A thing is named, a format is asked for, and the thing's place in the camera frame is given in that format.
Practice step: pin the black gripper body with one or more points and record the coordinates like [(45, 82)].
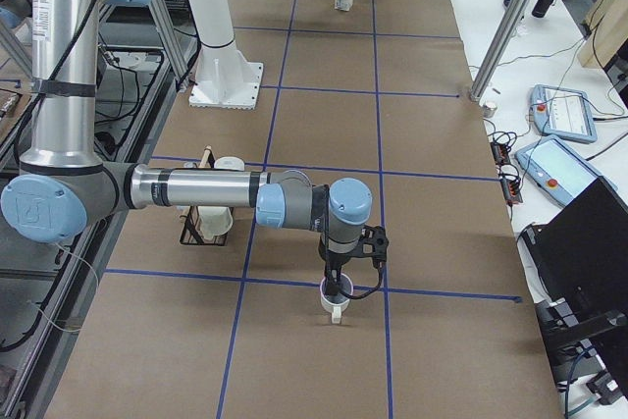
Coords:
[(337, 261)]

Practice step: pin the white cup with handle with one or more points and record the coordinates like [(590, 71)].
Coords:
[(337, 303)]

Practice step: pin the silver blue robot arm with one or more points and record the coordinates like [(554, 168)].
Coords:
[(63, 186)]

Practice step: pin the white ribbed cup in rack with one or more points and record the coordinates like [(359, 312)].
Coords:
[(229, 163)]

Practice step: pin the lower teach pendant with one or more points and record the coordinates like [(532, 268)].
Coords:
[(556, 168)]

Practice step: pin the teach pendant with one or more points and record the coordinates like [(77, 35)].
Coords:
[(563, 112), (556, 168)]

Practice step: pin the black laptop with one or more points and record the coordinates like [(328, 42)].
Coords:
[(581, 254)]

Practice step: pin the upper teach pendant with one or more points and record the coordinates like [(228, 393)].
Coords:
[(563, 112)]

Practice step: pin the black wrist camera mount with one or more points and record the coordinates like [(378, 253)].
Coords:
[(374, 244)]

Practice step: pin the black wire cup rack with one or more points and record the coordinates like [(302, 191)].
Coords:
[(191, 235)]

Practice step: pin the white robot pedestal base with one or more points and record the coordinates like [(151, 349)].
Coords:
[(223, 76)]

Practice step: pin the aluminium frame post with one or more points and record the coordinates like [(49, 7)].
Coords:
[(506, 28)]

